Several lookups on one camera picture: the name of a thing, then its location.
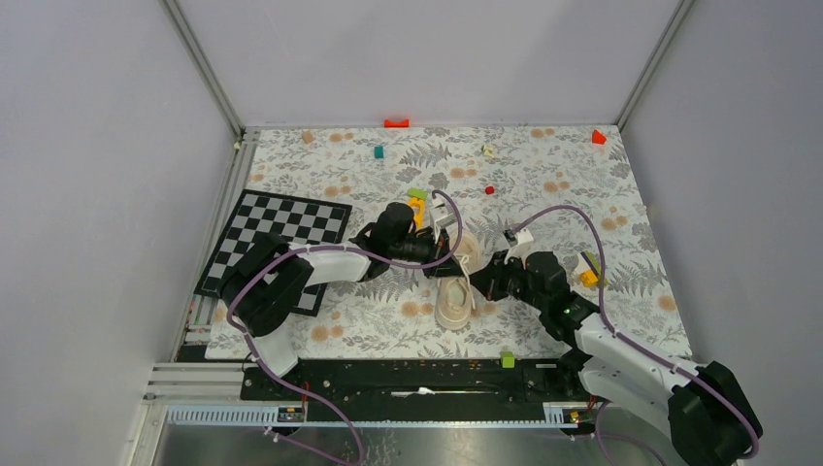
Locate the green block on frame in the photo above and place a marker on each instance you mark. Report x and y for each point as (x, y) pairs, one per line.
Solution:
(417, 193)

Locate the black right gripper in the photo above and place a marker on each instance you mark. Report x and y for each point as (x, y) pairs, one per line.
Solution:
(489, 280)

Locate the floral patterned table mat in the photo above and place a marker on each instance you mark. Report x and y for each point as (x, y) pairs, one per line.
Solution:
(574, 196)

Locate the beige sneaker with laces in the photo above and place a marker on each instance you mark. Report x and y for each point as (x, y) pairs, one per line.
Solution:
(455, 301)

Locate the red wedge block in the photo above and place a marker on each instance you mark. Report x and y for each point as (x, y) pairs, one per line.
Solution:
(598, 138)

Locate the lime green cube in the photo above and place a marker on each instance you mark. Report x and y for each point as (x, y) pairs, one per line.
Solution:
(507, 359)

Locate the orange arch block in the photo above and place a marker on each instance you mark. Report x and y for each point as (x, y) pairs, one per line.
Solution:
(396, 123)

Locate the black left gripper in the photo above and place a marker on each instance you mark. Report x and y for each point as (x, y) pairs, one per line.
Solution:
(439, 244)

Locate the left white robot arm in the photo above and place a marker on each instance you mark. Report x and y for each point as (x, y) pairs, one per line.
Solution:
(268, 282)

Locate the yellow triangular toy frame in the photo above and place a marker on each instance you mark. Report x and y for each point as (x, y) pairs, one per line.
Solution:
(418, 209)

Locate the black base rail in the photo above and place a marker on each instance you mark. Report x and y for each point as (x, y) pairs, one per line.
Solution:
(339, 383)

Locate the white slotted cable duct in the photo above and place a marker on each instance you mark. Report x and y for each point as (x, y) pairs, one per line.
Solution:
(415, 413)

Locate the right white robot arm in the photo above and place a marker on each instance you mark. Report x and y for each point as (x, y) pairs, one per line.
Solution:
(700, 408)

